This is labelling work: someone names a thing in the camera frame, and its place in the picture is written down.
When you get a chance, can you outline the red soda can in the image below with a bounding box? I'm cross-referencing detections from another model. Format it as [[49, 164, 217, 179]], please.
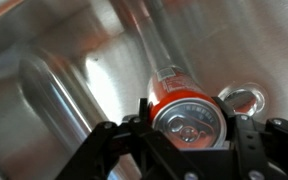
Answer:
[[146, 67, 228, 150]]

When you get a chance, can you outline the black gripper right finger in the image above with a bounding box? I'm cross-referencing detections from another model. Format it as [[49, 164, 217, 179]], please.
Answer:
[[213, 96, 288, 180]]

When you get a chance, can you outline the stainless steel sink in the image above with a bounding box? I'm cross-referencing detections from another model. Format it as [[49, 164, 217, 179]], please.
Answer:
[[0, 0, 288, 180]]

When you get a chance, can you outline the metal sink drain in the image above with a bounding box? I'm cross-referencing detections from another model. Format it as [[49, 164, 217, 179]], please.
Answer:
[[218, 82, 269, 117]]

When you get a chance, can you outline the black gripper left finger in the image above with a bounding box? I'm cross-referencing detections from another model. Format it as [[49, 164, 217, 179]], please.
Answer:
[[55, 97, 205, 180]]

